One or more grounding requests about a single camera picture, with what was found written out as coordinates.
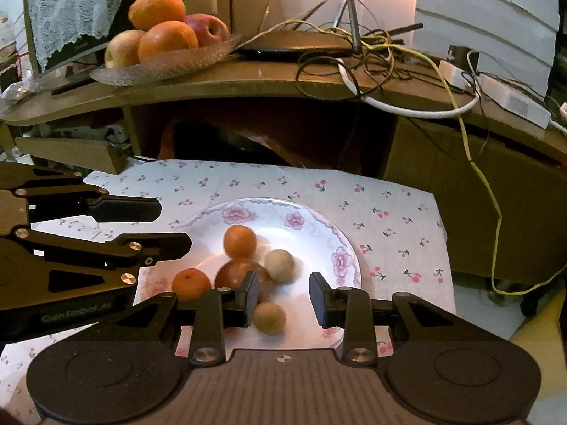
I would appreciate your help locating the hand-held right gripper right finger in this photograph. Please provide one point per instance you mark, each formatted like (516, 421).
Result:
(317, 297)

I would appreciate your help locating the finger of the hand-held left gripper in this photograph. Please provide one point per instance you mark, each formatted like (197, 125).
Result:
(128, 209)
(133, 251)

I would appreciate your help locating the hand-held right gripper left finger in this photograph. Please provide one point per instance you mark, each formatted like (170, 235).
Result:
(251, 297)

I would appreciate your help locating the brown kiwi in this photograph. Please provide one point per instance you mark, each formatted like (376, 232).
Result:
(280, 265)
(270, 318)

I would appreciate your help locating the large red-brown tomato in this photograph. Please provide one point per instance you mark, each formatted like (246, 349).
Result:
(232, 274)

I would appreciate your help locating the white floral plate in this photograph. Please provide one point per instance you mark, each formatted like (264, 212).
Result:
(310, 248)

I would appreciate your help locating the small orange mandarin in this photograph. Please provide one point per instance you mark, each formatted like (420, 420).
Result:
(239, 241)
(190, 284)

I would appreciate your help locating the wooden keyboard tray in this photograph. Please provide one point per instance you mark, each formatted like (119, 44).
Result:
(66, 152)

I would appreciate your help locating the cherry-print tablecloth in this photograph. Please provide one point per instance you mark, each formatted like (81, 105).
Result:
(398, 230)

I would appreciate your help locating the glass fruit dish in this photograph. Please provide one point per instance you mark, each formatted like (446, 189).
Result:
(133, 73)

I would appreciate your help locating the yellow apple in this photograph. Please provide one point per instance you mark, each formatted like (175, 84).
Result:
(122, 49)

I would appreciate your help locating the computer monitor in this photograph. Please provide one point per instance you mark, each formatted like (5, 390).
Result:
(62, 59)

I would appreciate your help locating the large orange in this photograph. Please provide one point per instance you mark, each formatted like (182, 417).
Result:
(167, 42)
(157, 10)

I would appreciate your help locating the wooden desk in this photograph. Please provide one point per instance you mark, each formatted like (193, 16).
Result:
(443, 177)

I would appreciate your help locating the red apple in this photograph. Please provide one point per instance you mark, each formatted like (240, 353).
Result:
(209, 29)

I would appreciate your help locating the white lace cloth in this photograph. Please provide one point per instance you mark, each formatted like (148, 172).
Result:
(66, 9)

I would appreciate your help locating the black router with antennas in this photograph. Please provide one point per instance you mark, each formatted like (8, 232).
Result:
(292, 46)

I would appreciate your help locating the small white power adapter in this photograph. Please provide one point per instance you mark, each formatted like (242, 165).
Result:
(452, 73)

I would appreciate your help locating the white rectangular device box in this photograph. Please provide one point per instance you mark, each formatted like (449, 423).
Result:
(518, 99)

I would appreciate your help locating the white ribbed wall panel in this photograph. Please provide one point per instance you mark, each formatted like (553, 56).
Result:
(483, 17)

